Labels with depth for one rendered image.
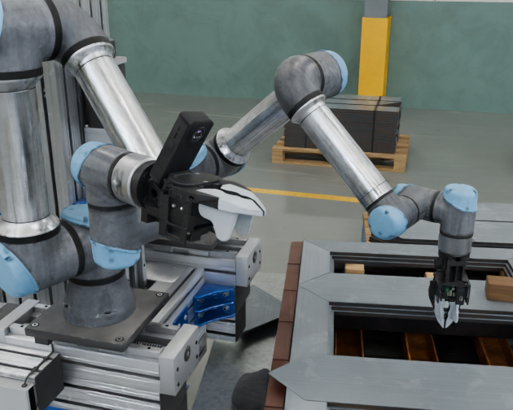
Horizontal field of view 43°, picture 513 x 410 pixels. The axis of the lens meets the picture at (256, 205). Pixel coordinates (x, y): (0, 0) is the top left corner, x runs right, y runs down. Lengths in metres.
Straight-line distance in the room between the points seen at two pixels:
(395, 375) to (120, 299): 0.65
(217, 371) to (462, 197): 0.81
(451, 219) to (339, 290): 0.51
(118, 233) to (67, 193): 0.52
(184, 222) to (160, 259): 1.00
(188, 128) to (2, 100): 0.43
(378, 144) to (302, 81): 4.41
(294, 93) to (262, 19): 7.27
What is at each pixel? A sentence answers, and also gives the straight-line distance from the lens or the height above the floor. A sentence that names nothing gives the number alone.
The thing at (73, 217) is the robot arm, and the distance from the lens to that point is 1.31.
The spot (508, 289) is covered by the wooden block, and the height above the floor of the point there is 0.89.
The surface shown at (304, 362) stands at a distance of 1.58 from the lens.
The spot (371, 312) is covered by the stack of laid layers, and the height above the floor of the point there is 0.83.
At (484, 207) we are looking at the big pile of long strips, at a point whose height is 0.85.
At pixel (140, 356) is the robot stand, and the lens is 1.38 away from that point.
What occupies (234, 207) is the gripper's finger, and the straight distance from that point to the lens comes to 0.79.
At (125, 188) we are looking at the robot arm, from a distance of 0.93.
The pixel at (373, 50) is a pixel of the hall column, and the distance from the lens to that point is 8.10.
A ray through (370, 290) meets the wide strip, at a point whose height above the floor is 0.85.
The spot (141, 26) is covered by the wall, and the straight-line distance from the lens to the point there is 9.37.
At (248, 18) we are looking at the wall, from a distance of 8.79.
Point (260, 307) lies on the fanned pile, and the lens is 2.06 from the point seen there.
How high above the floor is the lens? 1.73
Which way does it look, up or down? 20 degrees down
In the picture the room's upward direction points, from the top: straight up
